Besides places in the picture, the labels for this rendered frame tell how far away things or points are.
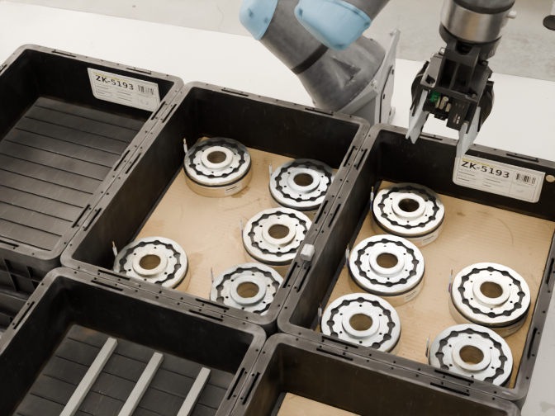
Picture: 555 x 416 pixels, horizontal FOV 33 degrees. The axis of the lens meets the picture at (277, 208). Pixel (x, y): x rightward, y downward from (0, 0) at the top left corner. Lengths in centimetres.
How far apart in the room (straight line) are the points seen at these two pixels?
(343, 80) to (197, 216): 35
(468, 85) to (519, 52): 200
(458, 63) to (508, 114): 70
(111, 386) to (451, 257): 50
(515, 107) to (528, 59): 131
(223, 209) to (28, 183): 31
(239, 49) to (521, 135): 58
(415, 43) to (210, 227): 184
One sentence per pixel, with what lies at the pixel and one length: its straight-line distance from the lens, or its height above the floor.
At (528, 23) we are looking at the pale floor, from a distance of 325.
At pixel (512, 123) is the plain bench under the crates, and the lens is 175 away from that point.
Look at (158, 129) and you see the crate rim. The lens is 138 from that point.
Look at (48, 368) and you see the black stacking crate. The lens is 126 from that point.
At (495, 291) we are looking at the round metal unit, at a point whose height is 85.
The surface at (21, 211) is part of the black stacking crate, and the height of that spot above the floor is 83.
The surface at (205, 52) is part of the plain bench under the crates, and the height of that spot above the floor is 70.
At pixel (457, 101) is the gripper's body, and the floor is 113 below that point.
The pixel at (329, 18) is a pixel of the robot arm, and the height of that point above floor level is 124.
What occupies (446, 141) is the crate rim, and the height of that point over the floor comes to 93.
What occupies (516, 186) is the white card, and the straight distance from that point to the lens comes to 137.
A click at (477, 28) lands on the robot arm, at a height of 122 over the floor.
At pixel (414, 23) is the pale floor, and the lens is 320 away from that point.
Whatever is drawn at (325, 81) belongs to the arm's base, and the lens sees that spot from 154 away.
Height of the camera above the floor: 183
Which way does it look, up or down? 46 degrees down
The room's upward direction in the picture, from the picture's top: 3 degrees counter-clockwise
